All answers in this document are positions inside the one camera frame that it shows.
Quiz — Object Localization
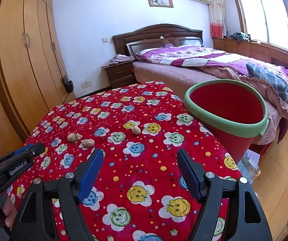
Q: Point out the red smiley flower blanket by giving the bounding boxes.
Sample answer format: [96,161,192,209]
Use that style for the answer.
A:
[4,81,244,241]

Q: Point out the red bucket green rim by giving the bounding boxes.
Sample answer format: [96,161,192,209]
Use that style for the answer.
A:
[184,79,269,163]

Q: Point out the black bag on wardrobe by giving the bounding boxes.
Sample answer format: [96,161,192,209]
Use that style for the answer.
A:
[62,75,74,94]

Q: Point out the clothes on nightstand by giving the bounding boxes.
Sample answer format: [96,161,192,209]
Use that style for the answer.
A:
[101,54,134,68]

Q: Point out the magazines on floor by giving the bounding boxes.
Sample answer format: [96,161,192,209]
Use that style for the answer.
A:
[237,149,261,184]

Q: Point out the purple white quilt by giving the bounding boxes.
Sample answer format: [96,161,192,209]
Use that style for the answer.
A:
[136,45,288,83]

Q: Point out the wall light switch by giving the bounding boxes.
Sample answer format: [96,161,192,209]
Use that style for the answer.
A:
[102,38,109,43]

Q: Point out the wall power socket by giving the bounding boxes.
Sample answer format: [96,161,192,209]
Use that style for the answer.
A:
[81,81,92,89]

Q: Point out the red white curtain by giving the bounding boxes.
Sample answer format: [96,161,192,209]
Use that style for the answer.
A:
[209,0,226,38]

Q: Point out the small walnut shell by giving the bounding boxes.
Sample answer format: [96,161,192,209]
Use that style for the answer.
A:
[131,126,141,135]

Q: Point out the window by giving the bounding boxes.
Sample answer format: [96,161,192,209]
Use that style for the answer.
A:
[235,0,288,53]

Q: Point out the peanut shell large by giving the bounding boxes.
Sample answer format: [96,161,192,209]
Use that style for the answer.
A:
[81,139,95,148]

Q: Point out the wooden window cabinet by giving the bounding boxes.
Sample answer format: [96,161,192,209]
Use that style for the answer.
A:
[213,38,288,69]

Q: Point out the dark wooden nightstand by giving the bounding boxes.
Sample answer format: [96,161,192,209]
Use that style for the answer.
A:
[102,61,137,89]

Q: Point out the blue plaid cloth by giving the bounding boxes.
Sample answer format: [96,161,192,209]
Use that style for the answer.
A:
[246,63,288,103]

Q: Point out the dark wooden bed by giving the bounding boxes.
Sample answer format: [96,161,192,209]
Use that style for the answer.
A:
[112,23,288,153]

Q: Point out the wooden wardrobe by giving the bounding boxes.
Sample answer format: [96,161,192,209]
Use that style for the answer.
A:
[0,0,77,161]

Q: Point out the clothes on cabinet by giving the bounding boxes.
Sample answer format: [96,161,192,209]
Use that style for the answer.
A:
[230,32,250,42]

